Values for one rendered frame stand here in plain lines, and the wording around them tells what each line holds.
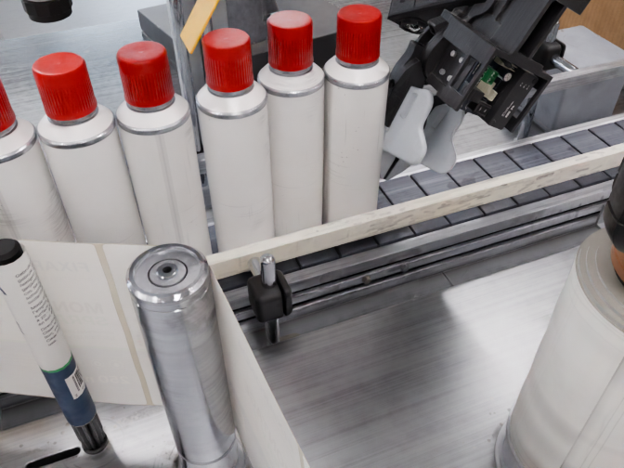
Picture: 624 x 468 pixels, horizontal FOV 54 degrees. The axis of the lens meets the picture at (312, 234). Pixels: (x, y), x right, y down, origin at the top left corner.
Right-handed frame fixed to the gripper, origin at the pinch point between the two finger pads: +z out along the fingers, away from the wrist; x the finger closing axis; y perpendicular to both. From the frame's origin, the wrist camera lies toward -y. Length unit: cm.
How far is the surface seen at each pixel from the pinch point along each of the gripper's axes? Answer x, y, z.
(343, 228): -4.5, 4.8, 5.0
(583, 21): 42, -26, -19
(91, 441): -23.6, 15.9, 17.8
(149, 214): -20.2, 2.6, 8.5
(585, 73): 19.5, -2.7, -14.4
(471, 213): 9.4, 4.0, 0.9
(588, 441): -6.0, 30.7, -1.6
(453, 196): 5.1, 4.7, -0.6
